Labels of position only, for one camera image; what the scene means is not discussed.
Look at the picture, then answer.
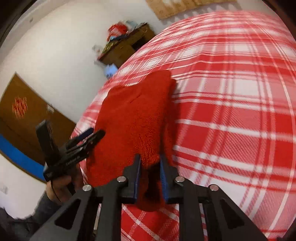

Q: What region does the red gift bag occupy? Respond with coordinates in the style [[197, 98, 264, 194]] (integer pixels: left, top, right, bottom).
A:
[[108, 22, 128, 38]]

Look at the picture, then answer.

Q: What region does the red white plaid bedsheet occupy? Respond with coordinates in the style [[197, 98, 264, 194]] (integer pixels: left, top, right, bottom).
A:
[[73, 11, 295, 240]]

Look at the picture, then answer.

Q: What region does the beige patterned curtain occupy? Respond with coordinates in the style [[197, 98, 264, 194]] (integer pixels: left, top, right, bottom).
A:
[[146, 0, 236, 20]]

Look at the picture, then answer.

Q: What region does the brown wooden desk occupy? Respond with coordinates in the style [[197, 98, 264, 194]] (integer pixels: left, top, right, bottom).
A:
[[97, 23, 156, 68]]

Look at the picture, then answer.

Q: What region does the left hand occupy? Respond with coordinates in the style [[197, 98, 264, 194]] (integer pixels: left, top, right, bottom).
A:
[[46, 164, 84, 204]]

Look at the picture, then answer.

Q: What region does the grey sleeved left forearm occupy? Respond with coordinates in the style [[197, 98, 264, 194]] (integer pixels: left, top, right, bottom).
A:
[[0, 192, 61, 240]]

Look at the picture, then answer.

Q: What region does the white blue paper bag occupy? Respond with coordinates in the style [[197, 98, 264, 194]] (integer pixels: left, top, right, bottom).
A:
[[104, 64, 118, 79]]

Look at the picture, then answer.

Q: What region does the brown wooden door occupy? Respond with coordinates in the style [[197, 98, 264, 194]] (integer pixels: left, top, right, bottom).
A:
[[1, 73, 76, 182]]

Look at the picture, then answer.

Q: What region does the red knitted sweater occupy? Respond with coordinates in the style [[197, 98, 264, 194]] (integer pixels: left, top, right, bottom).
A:
[[86, 70, 178, 212]]

